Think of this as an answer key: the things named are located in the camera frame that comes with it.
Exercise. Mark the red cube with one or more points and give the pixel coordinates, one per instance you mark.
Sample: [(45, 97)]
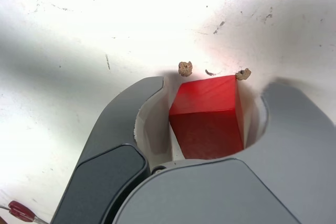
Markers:
[(204, 108)]

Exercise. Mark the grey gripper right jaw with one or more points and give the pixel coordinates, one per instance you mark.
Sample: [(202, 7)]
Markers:
[(236, 190)]

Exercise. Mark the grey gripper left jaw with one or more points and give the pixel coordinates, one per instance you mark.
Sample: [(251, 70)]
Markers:
[(110, 129)]

